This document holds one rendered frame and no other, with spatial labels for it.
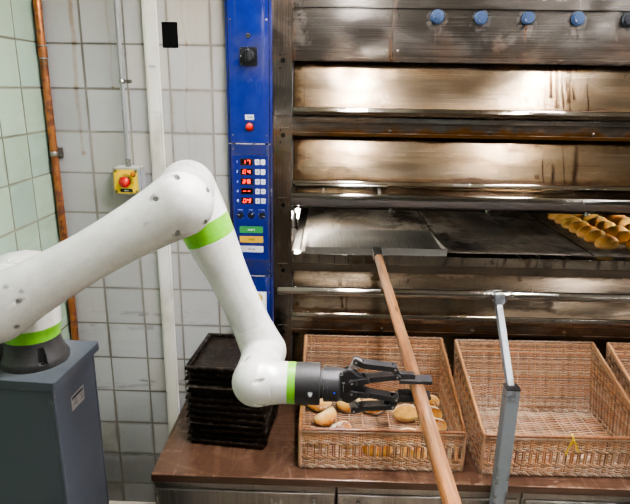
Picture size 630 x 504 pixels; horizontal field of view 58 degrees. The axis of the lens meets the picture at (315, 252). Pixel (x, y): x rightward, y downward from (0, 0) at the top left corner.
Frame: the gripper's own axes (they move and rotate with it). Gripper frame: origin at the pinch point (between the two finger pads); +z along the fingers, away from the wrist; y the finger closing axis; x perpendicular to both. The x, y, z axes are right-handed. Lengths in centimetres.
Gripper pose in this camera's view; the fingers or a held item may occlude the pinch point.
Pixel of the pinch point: (415, 386)
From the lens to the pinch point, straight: 129.3
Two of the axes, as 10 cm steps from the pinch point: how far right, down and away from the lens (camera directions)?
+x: -0.3, 2.8, -9.6
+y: -0.2, 9.6, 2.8
